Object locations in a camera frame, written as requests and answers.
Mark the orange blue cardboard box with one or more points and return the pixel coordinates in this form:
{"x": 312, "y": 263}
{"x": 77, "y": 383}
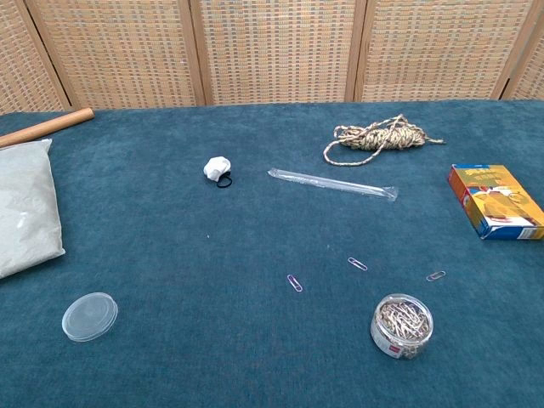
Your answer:
{"x": 497, "y": 204}

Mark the blue table cloth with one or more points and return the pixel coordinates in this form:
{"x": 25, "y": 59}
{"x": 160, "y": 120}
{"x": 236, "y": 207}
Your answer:
{"x": 212, "y": 348}

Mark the woven folding screen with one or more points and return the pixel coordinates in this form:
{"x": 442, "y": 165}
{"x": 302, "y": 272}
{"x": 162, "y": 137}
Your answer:
{"x": 276, "y": 51}

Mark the round container of paper clips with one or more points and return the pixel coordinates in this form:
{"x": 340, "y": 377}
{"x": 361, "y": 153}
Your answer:
{"x": 401, "y": 327}

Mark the clear round plastic lid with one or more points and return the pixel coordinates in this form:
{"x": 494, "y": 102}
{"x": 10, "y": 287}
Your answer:
{"x": 89, "y": 316}

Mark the wrapped clear straw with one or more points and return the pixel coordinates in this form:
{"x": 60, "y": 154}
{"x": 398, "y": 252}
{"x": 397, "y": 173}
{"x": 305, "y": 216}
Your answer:
{"x": 331, "y": 183}

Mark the grey zip bag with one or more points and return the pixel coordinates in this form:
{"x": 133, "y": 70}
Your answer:
{"x": 25, "y": 204}

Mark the white crumpled ball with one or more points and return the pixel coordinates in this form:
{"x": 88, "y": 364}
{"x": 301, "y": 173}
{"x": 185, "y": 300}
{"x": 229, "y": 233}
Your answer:
{"x": 216, "y": 166}

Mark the wooden rod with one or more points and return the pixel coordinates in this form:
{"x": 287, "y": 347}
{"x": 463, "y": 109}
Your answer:
{"x": 51, "y": 125}

